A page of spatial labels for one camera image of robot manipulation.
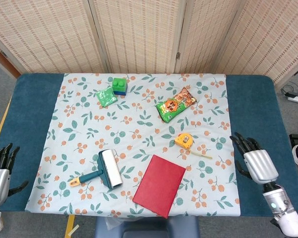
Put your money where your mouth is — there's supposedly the green orange snack bag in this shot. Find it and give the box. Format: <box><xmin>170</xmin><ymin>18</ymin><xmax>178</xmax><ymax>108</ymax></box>
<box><xmin>155</xmin><ymin>86</ymin><xmax>198</xmax><ymax>124</ymax></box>

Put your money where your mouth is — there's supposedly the black adapter with cable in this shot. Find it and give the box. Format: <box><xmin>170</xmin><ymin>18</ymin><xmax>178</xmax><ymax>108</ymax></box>
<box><xmin>280</xmin><ymin>81</ymin><xmax>298</xmax><ymax>98</ymax></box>

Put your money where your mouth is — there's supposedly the red hardcover book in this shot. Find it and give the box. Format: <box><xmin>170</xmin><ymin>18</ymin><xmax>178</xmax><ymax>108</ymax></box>
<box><xmin>132</xmin><ymin>154</ymin><xmax>187</xmax><ymax>219</ymax></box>

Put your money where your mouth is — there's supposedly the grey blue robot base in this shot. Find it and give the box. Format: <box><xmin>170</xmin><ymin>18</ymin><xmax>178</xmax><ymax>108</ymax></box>
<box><xmin>94</xmin><ymin>215</ymin><xmax>201</xmax><ymax>238</ymax></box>

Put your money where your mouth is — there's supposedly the teal felt table cover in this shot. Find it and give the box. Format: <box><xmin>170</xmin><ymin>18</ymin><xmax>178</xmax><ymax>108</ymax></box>
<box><xmin>0</xmin><ymin>72</ymin><xmax>298</xmax><ymax>218</ymax></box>

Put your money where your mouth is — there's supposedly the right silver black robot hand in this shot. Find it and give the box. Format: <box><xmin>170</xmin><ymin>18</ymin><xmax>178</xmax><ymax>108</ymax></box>
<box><xmin>229</xmin><ymin>132</ymin><xmax>279</xmax><ymax>185</ymax></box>

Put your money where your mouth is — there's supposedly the green foil sachet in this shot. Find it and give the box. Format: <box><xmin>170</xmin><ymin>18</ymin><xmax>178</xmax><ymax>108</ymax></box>
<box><xmin>95</xmin><ymin>86</ymin><xmax>118</xmax><ymax>109</ymax></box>

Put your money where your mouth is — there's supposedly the floral print tablecloth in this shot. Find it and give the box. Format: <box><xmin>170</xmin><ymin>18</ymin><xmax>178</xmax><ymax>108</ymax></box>
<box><xmin>24</xmin><ymin>72</ymin><xmax>241</xmax><ymax>219</ymax></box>

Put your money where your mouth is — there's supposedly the yellow tape measure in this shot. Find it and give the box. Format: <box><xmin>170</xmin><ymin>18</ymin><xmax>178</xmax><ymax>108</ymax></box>
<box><xmin>174</xmin><ymin>133</ymin><xmax>213</xmax><ymax>160</ymax></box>

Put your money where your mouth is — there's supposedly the woven bamboo screen panel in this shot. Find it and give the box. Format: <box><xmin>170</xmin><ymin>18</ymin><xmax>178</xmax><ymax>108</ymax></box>
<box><xmin>175</xmin><ymin>0</ymin><xmax>241</xmax><ymax>74</ymax></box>
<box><xmin>216</xmin><ymin>0</ymin><xmax>298</xmax><ymax>86</ymax></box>
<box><xmin>0</xmin><ymin>0</ymin><xmax>107</xmax><ymax>75</ymax></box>
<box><xmin>88</xmin><ymin>0</ymin><xmax>188</xmax><ymax>74</ymax></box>

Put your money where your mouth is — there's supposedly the green and blue toy brick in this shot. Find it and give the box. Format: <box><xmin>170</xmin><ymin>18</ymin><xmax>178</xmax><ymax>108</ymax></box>
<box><xmin>111</xmin><ymin>77</ymin><xmax>128</xmax><ymax>97</ymax></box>

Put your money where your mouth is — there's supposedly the orange wooden board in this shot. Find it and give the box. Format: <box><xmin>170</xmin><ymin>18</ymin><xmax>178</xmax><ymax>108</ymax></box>
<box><xmin>0</xmin><ymin>41</ymin><xmax>22</xmax><ymax>78</ymax></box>

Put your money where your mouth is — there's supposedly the teal lint roller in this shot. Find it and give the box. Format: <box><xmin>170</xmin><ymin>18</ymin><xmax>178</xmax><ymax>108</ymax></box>
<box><xmin>69</xmin><ymin>149</ymin><xmax>124</xmax><ymax>191</ymax></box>

